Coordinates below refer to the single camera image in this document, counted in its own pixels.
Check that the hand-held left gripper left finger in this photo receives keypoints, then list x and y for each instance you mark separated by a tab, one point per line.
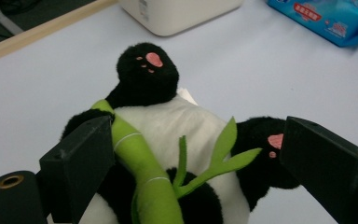
80	161

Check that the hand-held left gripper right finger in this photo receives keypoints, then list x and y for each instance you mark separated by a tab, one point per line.
329	168

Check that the panda plush toy with bamboo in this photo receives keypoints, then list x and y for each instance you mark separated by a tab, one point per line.
167	124

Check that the blue wet wipes packet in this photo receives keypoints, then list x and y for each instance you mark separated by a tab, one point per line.
332	18

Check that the white plastic storage box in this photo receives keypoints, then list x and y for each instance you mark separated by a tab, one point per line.
180	15

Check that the white metal stand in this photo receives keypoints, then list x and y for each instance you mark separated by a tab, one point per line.
6	20

